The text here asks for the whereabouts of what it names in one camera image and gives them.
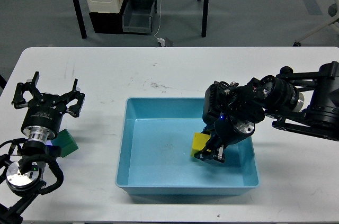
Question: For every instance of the dark grey storage bin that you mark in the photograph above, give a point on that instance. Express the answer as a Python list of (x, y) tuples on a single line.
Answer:
[(138, 16)]

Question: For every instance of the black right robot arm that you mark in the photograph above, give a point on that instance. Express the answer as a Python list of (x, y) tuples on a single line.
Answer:
[(304, 103)]

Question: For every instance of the black table leg left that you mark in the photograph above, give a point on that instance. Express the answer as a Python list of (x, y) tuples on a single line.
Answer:
[(79, 17)]

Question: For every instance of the white chair base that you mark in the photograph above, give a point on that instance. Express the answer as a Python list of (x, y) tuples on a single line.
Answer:
[(331, 21)]

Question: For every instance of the blue plastic tray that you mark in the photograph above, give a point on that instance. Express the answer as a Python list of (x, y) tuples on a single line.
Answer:
[(155, 152)]

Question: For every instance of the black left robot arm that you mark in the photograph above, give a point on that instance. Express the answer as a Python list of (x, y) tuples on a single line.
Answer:
[(30, 166)]

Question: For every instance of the white power adapter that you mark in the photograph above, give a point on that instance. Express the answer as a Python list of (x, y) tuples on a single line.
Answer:
[(165, 42)]

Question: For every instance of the green block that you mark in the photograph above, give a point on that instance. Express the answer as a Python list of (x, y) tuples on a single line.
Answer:
[(66, 142)]

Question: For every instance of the yellow block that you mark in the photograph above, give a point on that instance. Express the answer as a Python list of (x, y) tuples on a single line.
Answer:
[(199, 141)]

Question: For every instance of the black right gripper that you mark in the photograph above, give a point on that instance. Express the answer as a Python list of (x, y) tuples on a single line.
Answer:
[(225, 131)]

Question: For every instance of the black box under container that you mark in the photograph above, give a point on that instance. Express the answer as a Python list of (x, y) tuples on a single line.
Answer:
[(108, 23)]

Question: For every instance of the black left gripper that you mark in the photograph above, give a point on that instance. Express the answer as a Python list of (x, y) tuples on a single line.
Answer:
[(45, 118)]

